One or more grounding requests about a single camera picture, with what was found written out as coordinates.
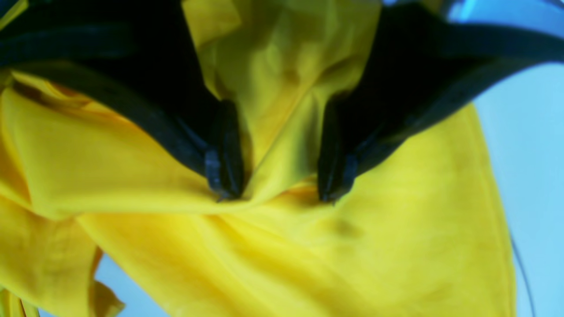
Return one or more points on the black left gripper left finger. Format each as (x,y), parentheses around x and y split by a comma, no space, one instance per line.
(137,57)

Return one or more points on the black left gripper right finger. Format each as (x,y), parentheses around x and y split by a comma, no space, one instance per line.
(421,69)

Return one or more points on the orange yellow t-shirt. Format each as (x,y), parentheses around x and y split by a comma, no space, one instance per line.
(424,235)

